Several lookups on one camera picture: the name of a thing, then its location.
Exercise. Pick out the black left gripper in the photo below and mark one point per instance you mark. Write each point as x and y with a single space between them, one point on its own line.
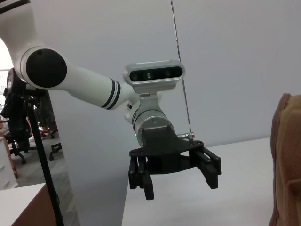
162 146

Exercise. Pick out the khaki fabric food bag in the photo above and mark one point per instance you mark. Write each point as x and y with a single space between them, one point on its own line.
288 160

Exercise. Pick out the black office chair base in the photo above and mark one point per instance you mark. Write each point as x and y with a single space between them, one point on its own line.
55 149

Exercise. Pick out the black tripod pole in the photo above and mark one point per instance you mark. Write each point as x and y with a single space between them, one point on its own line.
43 160

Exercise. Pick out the plaid hanging cloth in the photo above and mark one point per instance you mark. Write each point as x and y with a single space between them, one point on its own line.
45 113

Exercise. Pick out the white side table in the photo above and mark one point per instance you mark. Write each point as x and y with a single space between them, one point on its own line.
21 204

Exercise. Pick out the black office chair with clothes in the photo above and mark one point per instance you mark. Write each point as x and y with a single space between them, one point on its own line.
16 122

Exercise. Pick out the white drawer cabinet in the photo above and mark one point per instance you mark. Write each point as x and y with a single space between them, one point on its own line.
7 162

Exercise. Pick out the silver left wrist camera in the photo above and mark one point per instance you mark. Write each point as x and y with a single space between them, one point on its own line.
155 75

